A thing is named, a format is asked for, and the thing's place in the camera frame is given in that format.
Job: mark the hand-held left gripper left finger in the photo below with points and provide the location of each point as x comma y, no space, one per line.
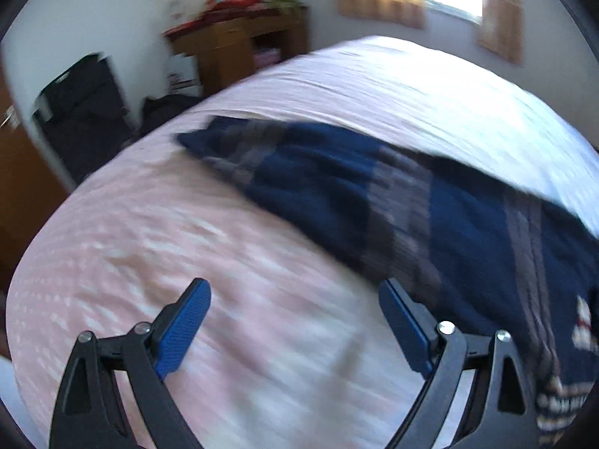
185,322

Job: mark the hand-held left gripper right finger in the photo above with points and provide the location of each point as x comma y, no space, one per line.
405,327

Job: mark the navy knit sweater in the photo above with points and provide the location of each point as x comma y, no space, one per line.
327,182

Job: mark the dotted bed sheet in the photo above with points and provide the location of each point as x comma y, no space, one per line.
164,224

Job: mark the dark cloth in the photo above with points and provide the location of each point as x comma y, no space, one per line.
166,112

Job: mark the wooden door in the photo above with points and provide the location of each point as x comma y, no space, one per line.
23,182

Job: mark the black bag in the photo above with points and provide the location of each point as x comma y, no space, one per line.
84,117

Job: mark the white box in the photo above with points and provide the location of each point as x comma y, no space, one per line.
183,75

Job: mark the wooden desk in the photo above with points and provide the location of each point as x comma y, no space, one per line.
224,51

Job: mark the green item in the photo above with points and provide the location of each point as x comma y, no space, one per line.
285,2

